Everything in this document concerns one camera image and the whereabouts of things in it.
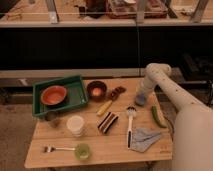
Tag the white plastic cup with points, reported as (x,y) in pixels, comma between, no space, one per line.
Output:
(75,125)

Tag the dark brown bowl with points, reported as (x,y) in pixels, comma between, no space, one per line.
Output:
(97,90)

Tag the metal cup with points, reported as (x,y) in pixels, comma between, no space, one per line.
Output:
(52,119)

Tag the green plastic tray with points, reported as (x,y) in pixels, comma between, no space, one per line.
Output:
(76,96)

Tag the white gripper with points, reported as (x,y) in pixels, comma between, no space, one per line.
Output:
(146,86)

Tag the green chili pepper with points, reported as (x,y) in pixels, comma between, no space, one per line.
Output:
(156,118)

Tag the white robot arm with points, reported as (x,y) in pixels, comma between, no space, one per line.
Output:
(193,136)

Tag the green small cup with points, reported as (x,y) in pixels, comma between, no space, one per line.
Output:
(82,151)

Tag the silver fork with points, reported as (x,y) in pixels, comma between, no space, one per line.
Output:
(49,149)

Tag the grey blue cloth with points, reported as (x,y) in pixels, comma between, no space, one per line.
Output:
(143,139)

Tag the blue sponge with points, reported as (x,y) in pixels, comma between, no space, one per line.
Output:
(140,99)

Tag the orange bowl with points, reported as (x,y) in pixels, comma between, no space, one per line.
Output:
(53,95)

